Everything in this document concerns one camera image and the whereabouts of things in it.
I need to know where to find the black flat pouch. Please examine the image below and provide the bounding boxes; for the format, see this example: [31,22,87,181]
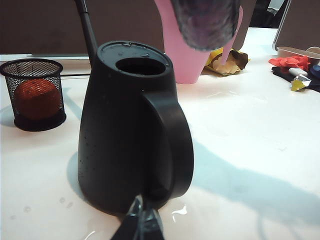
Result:
[271,65,320,94]

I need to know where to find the textured clear glass cup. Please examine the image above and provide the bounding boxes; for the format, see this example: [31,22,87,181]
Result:
[171,0,242,53]

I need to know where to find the orange ball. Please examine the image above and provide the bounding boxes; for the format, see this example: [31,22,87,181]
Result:
[14,79,61,121]

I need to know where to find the open yellow chips bag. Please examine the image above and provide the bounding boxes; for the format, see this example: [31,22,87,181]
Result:
[201,47,251,77]

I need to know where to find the white tube with yellow end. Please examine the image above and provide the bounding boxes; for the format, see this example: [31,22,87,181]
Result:
[288,67,312,92]

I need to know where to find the black watering can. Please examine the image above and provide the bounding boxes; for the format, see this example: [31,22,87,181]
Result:
[74,0,195,217]

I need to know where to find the pink plastic watering can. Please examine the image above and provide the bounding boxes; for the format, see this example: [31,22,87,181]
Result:
[153,0,245,85]

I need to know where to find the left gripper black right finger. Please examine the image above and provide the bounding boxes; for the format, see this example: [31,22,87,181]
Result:
[139,207,165,240]

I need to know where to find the red cloth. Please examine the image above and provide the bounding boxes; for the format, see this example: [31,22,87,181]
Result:
[268,55,311,74]

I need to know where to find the brown desk partition panel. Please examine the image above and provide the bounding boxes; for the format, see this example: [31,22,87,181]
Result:
[0,0,250,56]
[272,0,320,52]

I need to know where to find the black mesh pen holder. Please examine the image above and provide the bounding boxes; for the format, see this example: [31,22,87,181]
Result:
[0,58,67,133]

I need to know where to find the beige plastic tray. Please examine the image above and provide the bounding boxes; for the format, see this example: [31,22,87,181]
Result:
[276,46,320,66]

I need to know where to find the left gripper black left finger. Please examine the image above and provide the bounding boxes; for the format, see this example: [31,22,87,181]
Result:
[111,194,145,240]

